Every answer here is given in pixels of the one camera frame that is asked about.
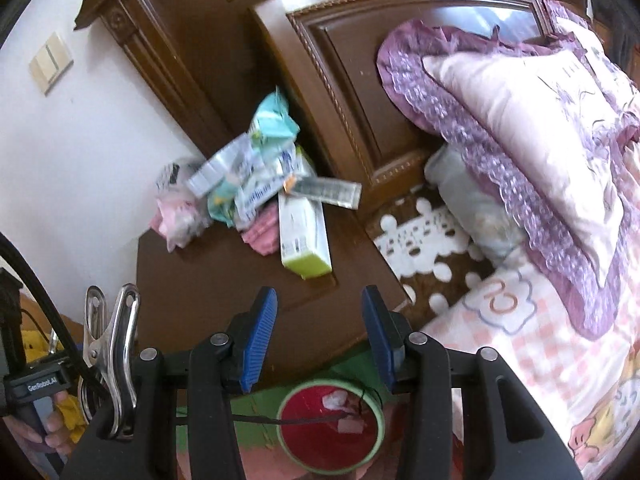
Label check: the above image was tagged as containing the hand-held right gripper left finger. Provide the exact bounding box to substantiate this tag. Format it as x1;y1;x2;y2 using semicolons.
60;287;278;480

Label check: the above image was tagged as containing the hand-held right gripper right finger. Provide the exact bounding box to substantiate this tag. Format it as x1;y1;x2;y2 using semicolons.
361;285;583;480

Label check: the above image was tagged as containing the pink printed paper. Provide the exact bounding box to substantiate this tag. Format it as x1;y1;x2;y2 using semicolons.
240;207;281;256

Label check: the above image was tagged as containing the red bin with green rim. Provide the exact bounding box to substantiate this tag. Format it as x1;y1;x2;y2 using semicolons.
276;379;387;473

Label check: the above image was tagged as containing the teal wipes packet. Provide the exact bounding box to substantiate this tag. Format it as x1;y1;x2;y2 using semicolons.
206;87;301;228

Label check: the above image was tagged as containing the person's left hand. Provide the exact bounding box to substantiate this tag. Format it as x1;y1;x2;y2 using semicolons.
5;390;77;461

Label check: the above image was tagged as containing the yellow towel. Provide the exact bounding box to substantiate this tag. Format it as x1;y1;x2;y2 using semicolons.
20;330;93;446

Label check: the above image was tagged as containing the green foam mat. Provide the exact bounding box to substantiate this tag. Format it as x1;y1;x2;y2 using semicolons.
172;342;401;461

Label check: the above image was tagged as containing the metal spring clip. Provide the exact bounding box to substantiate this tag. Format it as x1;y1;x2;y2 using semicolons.
80;283;142;441

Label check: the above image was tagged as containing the white box with green end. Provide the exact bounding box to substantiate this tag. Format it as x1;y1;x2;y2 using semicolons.
277;192;333;281

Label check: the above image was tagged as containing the clear crumpled plastic bag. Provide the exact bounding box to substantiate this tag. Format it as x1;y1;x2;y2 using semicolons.
152;157;216;253

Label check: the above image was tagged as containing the white plastic bag blue print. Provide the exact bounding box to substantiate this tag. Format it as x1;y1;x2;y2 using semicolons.
235;145;313;231

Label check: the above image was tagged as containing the silver foil blister strip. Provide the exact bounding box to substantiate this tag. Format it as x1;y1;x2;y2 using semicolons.
282;175;362;211

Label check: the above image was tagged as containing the pale grey pillow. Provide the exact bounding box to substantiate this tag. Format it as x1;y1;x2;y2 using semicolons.
424;145;526;263

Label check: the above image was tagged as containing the pink checked cartoon quilt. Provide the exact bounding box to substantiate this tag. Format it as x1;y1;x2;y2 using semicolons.
420;260;640;480

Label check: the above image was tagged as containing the white ribbed plastic tray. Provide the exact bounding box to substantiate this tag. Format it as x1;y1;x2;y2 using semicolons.
186;132;266;198

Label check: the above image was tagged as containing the purple frilled pillow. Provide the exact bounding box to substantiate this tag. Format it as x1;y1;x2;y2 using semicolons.
542;0;621;91
375;22;640;341

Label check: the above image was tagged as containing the thin black cable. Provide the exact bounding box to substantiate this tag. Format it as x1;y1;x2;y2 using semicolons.
175;387;383;428

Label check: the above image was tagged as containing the thick black cable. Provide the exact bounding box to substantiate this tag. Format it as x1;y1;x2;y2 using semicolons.
0;230;108;411

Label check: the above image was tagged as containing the beige light switch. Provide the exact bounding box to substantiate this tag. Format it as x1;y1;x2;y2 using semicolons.
27;31;75;97

